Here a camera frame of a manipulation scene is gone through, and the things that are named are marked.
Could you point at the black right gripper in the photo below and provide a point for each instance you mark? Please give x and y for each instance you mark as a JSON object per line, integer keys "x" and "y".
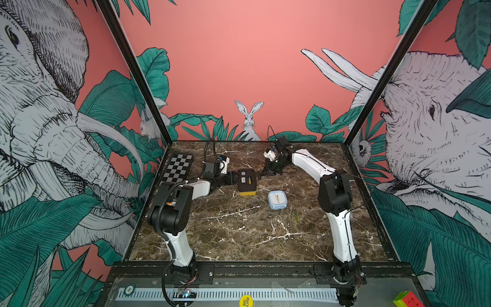
{"x": 268, "y": 169}

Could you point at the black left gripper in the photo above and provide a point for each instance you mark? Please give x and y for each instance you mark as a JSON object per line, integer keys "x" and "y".
{"x": 232, "y": 180}

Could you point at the yellow square alarm clock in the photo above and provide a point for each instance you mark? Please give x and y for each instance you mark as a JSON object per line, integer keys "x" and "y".
{"x": 246, "y": 182}

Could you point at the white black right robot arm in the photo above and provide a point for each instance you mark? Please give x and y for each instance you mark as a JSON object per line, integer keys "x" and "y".
{"x": 334, "y": 197}

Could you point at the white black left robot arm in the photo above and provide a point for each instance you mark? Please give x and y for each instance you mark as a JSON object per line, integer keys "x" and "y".
{"x": 171, "y": 209}

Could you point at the light blue small alarm clock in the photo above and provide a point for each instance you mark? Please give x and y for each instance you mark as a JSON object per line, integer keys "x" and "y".
{"x": 277, "y": 200}

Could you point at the black white chessboard box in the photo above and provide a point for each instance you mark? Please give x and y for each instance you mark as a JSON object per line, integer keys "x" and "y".
{"x": 177, "y": 168}

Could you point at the yellow round sticker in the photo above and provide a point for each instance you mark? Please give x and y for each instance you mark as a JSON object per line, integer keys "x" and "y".
{"x": 246, "y": 301}

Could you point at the colourful puzzle cube on ledge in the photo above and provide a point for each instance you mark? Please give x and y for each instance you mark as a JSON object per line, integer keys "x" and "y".
{"x": 407, "y": 299}

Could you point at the white perforated rail strip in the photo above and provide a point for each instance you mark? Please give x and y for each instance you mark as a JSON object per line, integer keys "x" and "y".
{"x": 231, "y": 294}

